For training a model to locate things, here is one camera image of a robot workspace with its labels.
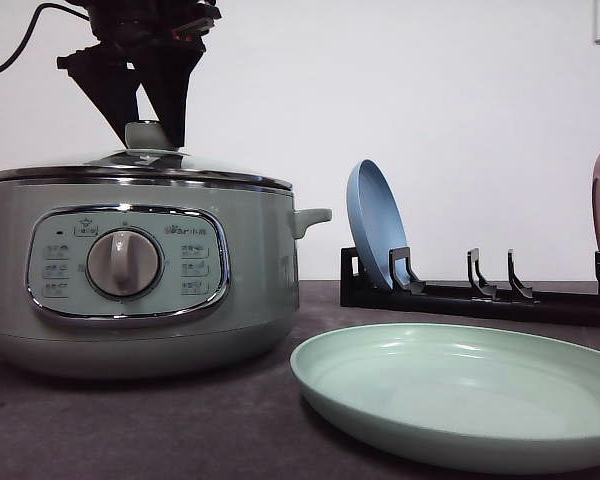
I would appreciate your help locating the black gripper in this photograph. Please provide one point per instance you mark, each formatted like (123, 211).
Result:
(169, 38)

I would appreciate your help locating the glass steamer lid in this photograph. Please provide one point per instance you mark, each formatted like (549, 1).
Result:
(147, 157)

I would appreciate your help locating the green plate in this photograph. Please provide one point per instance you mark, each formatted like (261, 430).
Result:
(460, 396)

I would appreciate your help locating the green electric steamer pot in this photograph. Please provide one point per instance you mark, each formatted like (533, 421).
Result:
(147, 273)

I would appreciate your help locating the blue plate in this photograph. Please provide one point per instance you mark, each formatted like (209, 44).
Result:
(377, 220)

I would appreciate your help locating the black dish rack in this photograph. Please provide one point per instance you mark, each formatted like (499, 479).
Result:
(406, 292)

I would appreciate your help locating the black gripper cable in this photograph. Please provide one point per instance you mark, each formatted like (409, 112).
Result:
(31, 29)

